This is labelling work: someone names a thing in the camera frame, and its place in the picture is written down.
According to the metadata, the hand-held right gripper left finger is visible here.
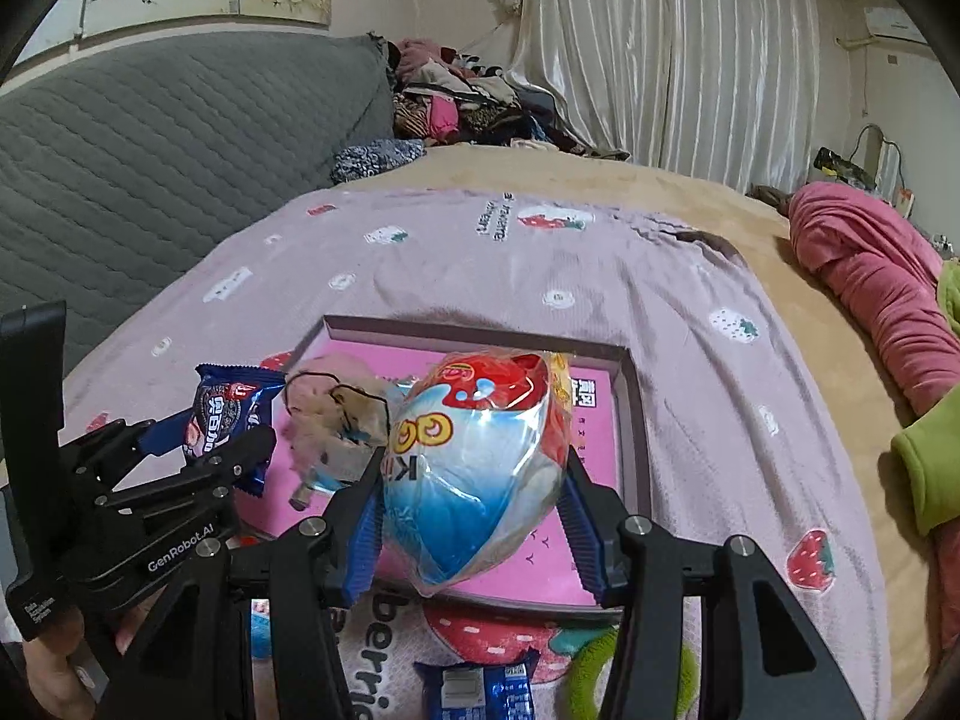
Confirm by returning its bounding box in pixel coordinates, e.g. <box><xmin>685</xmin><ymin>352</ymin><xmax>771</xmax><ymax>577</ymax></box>
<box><xmin>101</xmin><ymin>454</ymin><xmax>387</xmax><ymax>720</ymax></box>

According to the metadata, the blue patterned cloth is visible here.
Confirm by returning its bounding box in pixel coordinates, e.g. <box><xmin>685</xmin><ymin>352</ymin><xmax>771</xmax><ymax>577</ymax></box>
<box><xmin>330</xmin><ymin>139</ymin><xmax>428</xmax><ymax>185</ymax></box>

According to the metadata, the beige bed sheet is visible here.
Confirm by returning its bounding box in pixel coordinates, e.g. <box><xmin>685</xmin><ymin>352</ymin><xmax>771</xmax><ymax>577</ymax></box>
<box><xmin>330</xmin><ymin>142</ymin><xmax>960</xmax><ymax>720</ymax></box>

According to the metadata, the dark blue cookie packet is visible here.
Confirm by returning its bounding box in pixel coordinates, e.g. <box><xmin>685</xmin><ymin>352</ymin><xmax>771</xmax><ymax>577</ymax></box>
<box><xmin>184</xmin><ymin>364</ymin><xmax>287</xmax><ymax>497</ymax></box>

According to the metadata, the white curtain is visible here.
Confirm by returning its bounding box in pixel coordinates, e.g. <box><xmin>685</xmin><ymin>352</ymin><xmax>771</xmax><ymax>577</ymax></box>
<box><xmin>510</xmin><ymin>0</ymin><xmax>826</xmax><ymax>192</ymax></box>

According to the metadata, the pile of clothes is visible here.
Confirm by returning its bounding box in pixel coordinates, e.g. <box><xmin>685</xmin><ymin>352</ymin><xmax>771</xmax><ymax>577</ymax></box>
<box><xmin>386</xmin><ymin>36</ymin><xmax>631</xmax><ymax>162</ymax></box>

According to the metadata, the person's left hand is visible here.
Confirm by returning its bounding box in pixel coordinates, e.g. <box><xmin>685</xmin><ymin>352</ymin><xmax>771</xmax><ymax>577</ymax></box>
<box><xmin>19</xmin><ymin>589</ymin><xmax>162</xmax><ymax>720</ymax></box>

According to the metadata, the yellow snack packet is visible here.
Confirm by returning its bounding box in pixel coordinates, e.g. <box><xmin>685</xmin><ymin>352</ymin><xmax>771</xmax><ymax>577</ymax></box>
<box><xmin>544</xmin><ymin>352</ymin><xmax>578</xmax><ymax>421</ymax></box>

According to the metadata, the purple printed blanket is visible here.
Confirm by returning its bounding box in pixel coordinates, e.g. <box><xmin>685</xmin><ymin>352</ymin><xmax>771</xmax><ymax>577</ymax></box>
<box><xmin>60</xmin><ymin>187</ymin><xmax>893</xmax><ymax>720</ymax></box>

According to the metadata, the white air conditioner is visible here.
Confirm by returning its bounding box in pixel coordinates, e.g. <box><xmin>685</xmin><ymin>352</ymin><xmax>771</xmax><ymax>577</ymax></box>
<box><xmin>862</xmin><ymin>6</ymin><xmax>935</xmax><ymax>42</ymax></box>

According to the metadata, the grey quilted cover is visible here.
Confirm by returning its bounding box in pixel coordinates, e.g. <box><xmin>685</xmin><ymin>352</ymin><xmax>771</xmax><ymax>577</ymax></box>
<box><xmin>0</xmin><ymin>34</ymin><xmax>395</xmax><ymax>383</ymax></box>

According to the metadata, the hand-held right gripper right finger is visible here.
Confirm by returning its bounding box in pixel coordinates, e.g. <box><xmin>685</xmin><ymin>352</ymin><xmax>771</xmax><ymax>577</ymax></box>
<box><xmin>559</xmin><ymin>450</ymin><xmax>871</xmax><ymax>720</ymax></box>

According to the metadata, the green fuzzy hair tie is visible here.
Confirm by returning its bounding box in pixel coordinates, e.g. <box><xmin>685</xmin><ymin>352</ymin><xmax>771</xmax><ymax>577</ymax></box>
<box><xmin>566</xmin><ymin>626</ymin><xmax>702</xmax><ymax>720</ymax></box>

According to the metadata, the beige sheer scrunchie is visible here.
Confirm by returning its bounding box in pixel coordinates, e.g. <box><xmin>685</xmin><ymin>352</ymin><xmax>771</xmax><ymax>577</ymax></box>
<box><xmin>281</xmin><ymin>356</ymin><xmax>410</xmax><ymax>496</ymax></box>

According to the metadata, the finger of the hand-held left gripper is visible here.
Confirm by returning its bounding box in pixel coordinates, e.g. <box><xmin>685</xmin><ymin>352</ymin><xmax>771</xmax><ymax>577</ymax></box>
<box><xmin>64</xmin><ymin>418</ymin><xmax>203</xmax><ymax>488</ymax></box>
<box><xmin>90</xmin><ymin>426</ymin><xmax>278</xmax><ymax>517</ymax></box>

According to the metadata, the cluttered dresser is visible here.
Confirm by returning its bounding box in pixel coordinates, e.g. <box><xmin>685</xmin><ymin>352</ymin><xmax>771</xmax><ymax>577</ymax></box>
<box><xmin>814</xmin><ymin>146</ymin><xmax>920</xmax><ymax>218</ymax></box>

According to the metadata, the oval mirror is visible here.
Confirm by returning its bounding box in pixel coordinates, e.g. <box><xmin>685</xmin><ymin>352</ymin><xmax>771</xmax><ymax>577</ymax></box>
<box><xmin>855</xmin><ymin>124</ymin><xmax>901</xmax><ymax>192</ymax></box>

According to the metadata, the blue biscuit packet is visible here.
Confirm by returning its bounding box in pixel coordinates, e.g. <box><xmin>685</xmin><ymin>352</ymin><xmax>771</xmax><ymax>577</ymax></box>
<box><xmin>414</xmin><ymin>649</ymin><xmax>541</xmax><ymax>720</ymax></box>

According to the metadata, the pink quilt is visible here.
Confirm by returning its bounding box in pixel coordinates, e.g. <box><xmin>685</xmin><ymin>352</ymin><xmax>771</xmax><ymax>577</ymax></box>
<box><xmin>787</xmin><ymin>181</ymin><xmax>960</xmax><ymax>421</ymax></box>

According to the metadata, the pink tray box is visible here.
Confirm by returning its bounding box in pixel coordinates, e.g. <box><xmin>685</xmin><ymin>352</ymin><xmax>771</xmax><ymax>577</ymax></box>
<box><xmin>259</xmin><ymin>315</ymin><xmax>652</xmax><ymax>616</ymax></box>

